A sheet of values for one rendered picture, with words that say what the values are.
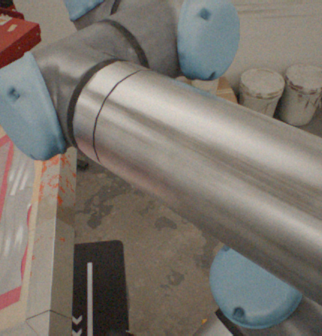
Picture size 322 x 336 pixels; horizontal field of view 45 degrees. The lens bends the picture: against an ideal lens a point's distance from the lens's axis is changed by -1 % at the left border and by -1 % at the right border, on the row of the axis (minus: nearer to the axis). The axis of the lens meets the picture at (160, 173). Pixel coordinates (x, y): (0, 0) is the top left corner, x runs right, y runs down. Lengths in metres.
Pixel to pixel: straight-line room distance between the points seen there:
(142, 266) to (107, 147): 2.03
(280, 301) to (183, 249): 2.01
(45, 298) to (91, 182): 2.19
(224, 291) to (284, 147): 0.16
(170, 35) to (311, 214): 0.21
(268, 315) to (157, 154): 0.16
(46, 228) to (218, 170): 0.37
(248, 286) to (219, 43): 0.20
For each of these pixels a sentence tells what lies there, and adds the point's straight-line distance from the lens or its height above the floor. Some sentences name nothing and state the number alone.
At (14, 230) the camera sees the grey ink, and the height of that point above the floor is 1.48.
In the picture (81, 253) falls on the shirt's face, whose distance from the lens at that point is 1.22.
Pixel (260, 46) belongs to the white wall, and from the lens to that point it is 3.02.
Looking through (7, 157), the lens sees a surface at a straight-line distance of 0.82.
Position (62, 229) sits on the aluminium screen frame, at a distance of 0.53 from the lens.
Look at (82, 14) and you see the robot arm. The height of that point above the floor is 1.80.
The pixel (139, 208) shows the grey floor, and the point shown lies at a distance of 2.48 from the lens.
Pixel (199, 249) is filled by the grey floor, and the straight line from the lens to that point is 2.32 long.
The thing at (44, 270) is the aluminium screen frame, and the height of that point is 1.55.
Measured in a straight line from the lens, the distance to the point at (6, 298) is 0.60.
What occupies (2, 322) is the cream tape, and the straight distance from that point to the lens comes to 0.59.
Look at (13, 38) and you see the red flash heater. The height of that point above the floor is 1.10.
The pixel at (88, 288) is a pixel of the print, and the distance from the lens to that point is 1.16.
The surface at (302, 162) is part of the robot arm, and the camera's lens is 0.19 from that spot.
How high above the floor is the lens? 1.98
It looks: 48 degrees down
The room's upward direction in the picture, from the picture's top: straight up
